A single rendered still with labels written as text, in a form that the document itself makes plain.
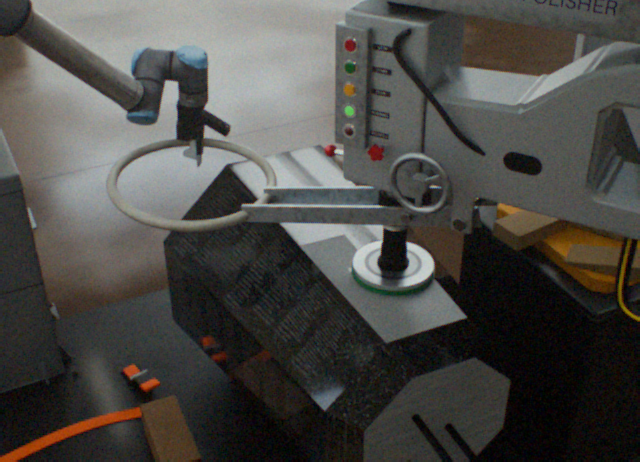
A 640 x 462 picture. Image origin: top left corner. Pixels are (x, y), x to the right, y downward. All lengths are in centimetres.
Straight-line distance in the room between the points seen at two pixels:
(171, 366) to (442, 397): 136
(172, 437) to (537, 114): 158
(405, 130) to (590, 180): 41
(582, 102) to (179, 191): 284
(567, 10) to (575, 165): 32
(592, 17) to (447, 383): 92
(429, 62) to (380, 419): 83
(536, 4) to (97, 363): 217
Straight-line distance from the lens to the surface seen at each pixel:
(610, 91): 166
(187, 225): 221
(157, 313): 339
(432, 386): 200
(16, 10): 211
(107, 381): 312
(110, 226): 400
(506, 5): 165
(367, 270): 213
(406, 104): 180
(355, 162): 193
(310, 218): 214
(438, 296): 210
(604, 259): 236
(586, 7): 161
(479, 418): 219
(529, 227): 241
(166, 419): 277
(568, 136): 172
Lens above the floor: 209
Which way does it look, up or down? 33 degrees down
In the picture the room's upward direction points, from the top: straight up
